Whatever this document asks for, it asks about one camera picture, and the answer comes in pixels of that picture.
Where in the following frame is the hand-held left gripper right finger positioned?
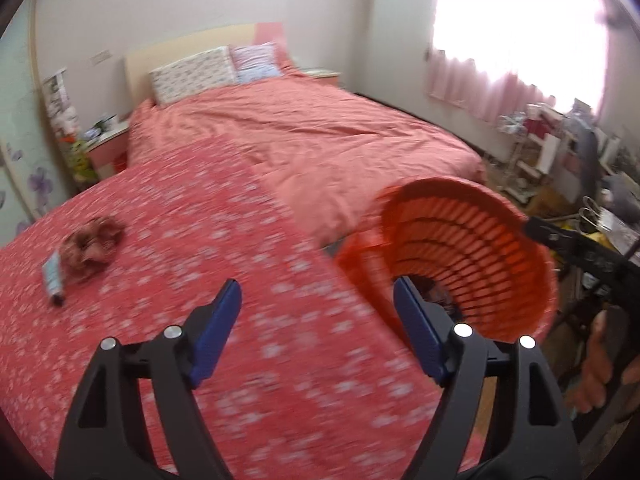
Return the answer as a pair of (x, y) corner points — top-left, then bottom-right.
(392, 275), (584, 480)

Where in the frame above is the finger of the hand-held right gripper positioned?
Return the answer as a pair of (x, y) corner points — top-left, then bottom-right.
(522, 215), (593, 258)

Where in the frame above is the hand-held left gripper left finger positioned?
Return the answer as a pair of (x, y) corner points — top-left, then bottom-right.
(54, 278), (243, 480)

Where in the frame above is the orange plastic basket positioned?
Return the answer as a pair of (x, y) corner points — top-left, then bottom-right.
(334, 176), (559, 347)

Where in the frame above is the person's right hand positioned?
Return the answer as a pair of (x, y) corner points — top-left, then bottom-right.
(566, 306), (630, 414)

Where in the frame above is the white shelf cart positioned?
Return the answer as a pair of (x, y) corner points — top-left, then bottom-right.
(499, 104), (567, 202)

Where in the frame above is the grey garment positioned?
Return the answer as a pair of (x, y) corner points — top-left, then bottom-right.
(574, 126), (602, 197)

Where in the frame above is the red floral tablecloth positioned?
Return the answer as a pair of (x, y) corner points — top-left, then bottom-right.
(0, 135), (482, 480)

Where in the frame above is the pink curtain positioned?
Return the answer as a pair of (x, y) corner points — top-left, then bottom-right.
(424, 45), (560, 122)

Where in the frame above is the light blue tube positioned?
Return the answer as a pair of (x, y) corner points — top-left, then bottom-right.
(42, 251), (69, 309)

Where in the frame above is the coral duvet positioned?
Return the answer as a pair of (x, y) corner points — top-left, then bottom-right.
(125, 72), (487, 251)

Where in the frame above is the green plush toy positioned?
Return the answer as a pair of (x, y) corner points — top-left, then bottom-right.
(66, 135), (99, 184)

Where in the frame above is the white floral pillow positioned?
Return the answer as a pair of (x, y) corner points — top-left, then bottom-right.
(149, 46), (240, 107)

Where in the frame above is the wardrobe door with purple flowers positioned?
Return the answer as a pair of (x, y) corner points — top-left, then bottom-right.
(0, 0), (77, 248)

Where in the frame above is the pile of plush toys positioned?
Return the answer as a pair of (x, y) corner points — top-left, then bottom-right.
(44, 74), (82, 137)

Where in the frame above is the pink striped pillow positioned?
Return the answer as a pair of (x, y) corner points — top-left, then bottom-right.
(230, 42), (285, 85)

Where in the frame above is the cream wooden bed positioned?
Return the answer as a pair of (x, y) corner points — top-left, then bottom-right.
(123, 22), (488, 196)

